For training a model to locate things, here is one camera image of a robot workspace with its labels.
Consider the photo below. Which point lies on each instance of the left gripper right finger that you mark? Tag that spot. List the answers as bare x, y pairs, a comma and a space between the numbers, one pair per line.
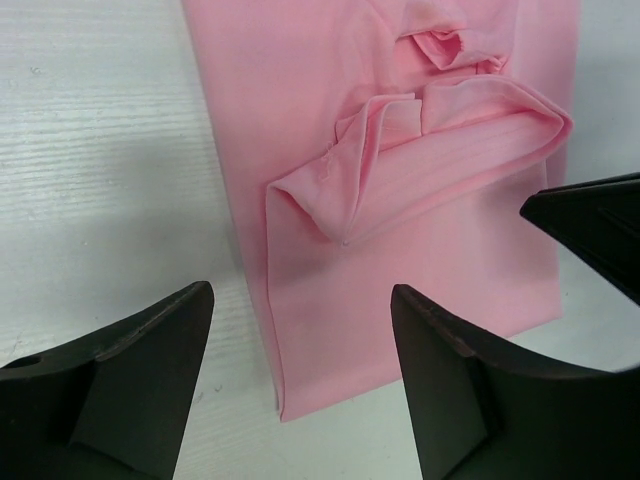
482, 407

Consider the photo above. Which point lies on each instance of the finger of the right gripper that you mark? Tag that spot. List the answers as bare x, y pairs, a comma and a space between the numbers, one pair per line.
598, 221

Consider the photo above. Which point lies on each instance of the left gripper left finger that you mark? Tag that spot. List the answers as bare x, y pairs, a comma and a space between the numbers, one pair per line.
112, 404

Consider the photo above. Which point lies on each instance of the pink t shirt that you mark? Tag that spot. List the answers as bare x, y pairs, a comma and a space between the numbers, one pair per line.
366, 144

